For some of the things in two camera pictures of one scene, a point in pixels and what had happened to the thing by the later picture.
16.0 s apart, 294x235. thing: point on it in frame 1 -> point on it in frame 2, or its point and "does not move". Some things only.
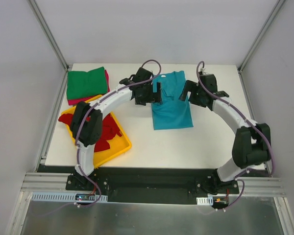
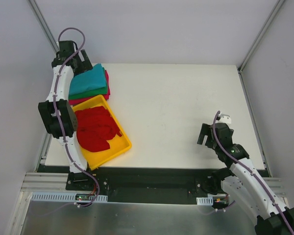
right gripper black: [191, 92] -> [209, 136]
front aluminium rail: [45, 182] does not move
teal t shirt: [172, 113] -> [92, 79]
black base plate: [154, 184] does not move
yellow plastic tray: [117, 146] does not move
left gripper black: [151, 94] -> [82, 61]
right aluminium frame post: [270, 19] does not move
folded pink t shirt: [73, 102] does not move
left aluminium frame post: [47, 33] does not move
